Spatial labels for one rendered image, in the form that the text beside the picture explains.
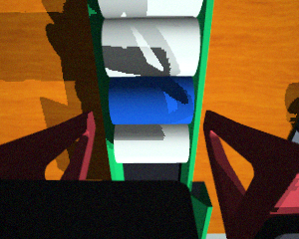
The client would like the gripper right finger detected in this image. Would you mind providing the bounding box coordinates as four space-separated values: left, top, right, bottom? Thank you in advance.
203 111 299 239

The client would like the dark blue plastic bar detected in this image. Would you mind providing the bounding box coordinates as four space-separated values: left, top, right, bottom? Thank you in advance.
109 76 194 124

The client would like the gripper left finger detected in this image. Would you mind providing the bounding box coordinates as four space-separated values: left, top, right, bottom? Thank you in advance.
0 111 96 180

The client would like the white cylinder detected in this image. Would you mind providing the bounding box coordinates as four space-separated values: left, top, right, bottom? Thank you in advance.
98 0 203 18
102 17 200 77
114 123 189 163

